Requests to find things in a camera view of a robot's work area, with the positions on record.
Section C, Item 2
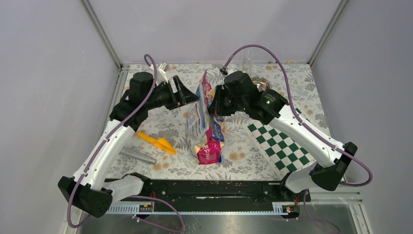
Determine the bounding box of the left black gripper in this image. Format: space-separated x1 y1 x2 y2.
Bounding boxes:
145 76 200 111

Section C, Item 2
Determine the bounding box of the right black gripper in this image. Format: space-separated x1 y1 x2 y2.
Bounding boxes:
206 85 247 116

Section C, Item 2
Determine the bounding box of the pink pet food bag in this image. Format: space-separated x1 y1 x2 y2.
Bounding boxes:
186 71 225 165

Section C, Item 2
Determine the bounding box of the orange plastic scoop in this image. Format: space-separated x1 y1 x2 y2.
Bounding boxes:
137 132 176 155

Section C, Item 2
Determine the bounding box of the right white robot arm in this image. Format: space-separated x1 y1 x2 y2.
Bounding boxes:
208 71 357 201

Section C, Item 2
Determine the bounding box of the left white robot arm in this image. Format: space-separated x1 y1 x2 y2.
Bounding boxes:
58 72 199 218

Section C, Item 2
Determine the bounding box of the green double pet bowl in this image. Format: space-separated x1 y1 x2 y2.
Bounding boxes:
251 76 272 92

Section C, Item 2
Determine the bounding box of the clear plastic bottle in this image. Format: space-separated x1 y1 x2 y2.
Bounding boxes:
242 50 254 74

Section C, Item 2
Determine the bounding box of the floral table mat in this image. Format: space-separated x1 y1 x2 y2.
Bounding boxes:
107 63 330 180

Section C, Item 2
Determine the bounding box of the grey metal cylinder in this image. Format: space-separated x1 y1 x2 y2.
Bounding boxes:
120 148 157 165

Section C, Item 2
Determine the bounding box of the green white checkerboard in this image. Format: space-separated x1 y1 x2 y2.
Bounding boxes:
243 120 316 179

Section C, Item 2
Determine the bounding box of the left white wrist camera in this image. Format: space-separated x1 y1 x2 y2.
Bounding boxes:
156 61 169 85

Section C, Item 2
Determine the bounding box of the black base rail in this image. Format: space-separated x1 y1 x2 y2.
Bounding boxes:
121 179 310 214

